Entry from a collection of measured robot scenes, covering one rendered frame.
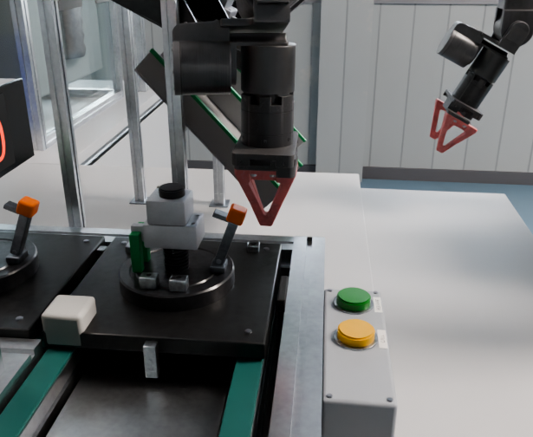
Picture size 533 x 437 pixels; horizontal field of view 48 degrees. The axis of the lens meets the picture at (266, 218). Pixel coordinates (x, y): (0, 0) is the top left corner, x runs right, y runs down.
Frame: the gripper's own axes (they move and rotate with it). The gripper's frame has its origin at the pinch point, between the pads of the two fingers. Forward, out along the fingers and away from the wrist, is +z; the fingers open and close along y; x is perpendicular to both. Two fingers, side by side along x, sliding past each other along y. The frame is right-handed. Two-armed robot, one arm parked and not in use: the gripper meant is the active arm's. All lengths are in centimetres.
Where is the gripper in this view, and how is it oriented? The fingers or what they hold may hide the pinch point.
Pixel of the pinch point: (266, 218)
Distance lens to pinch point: 69.6
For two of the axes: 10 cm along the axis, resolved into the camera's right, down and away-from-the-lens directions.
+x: 10.0, 0.5, -0.8
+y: -0.9, 3.8, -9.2
